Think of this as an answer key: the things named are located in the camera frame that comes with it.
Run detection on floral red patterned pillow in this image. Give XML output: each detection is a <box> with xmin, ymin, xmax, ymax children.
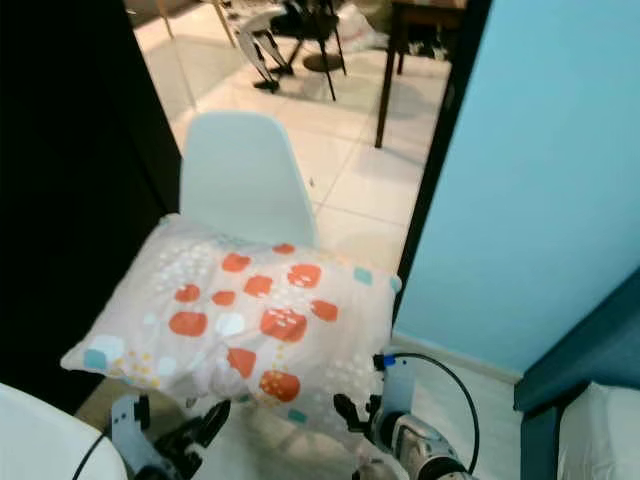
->
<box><xmin>60</xmin><ymin>213</ymin><xmax>404</xmax><ymax>453</ymax></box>

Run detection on dark blue upholstered furniture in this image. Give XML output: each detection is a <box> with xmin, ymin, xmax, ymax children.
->
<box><xmin>515</xmin><ymin>295</ymin><xmax>640</xmax><ymax>480</ymax></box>

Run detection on white cushion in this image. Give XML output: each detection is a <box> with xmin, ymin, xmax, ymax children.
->
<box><xmin>557</xmin><ymin>382</ymin><xmax>640</xmax><ymax>480</ymax></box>

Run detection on white robot legs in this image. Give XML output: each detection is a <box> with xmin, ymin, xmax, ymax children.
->
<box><xmin>238</xmin><ymin>8</ymin><xmax>298</xmax><ymax>93</ymax></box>

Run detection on black stand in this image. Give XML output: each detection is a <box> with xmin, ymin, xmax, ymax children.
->
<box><xmin>273</xmin><ymin>0</ymin><xmax>351</xmax><ymax>102</ymax></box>

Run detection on white cloth heap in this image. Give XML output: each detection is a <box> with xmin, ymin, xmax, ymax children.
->
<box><xmin>335</xmin><ymin>0</ymin><xmax>393</xmax><ymax>53</ymax></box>

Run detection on dark wooden table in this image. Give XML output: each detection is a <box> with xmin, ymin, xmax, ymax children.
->
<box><xmin>375</xmin><ymin>0</ymin><xmax>473</xmax><ymax>149</ymax></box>

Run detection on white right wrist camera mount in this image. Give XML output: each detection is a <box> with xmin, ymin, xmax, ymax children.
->
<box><xmin>379</xmin><ymin>350</ymin><xmax>417</xmax><ymax>419</ymax></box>

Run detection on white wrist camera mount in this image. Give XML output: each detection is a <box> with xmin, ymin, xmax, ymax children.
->
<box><xmin>109</xmin><ymin>394</ymin><xmax>156</xmax><ymax>480</ymax></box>
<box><xmin>379</xmin><ymin>350</ymin><xmax>417</xmax><ymax>419</ymax></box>

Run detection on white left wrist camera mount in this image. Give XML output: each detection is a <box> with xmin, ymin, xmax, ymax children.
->
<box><xmin>109</xmin><ymin>394</ymin><xmax>156</xmax><ymax>480</ymax></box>

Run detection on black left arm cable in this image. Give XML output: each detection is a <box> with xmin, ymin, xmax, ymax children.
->
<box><xmin>72</xmin><ymin>430</ymin><xmax>113</xmax><ymax>480</ymax></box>

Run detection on black door frame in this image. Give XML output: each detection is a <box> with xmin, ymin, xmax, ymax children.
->
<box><xmin>395</xmin><ymin>0</ymin><xmax>496</xmax><ymax>291</ymax></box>

